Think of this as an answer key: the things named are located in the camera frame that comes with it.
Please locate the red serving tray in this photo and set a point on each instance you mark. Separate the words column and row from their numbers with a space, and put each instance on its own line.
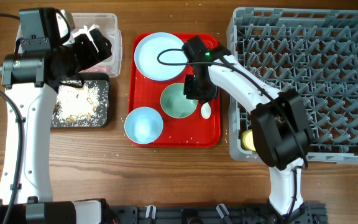
column 193, row 131

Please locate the food scraps and rice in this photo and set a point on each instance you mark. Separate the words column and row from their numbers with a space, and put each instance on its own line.
column 76, row 104

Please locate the green bowl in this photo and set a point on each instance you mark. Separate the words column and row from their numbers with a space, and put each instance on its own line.
column 175, row 104

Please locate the yellow plastic cup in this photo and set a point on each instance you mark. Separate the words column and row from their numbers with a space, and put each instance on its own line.
column 247, row 142

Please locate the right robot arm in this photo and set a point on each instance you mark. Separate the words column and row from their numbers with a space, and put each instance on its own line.
column 280, row 127

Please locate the white plastic spoon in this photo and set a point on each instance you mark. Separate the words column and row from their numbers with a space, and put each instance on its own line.
column 206, row 111

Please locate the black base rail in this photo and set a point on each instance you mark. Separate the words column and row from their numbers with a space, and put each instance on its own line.
column 250, row 213

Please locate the light blue plate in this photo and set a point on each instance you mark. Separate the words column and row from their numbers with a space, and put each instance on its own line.
column 147, row 50

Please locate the grey dishwasher rack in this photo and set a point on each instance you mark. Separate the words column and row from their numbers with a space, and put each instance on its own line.
column 314, row 52

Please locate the light blue bowl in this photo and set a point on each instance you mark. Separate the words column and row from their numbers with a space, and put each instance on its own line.
column 143, row 125

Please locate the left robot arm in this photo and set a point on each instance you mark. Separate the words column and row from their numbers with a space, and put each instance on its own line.
column 48, row 52

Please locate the black plastic tray bin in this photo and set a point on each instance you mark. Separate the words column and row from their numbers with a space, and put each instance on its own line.
column 82, row 105

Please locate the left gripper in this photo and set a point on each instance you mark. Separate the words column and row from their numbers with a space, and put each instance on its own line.
column 92, row 57

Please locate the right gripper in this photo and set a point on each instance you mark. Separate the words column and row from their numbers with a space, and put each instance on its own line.
column 191, row 93

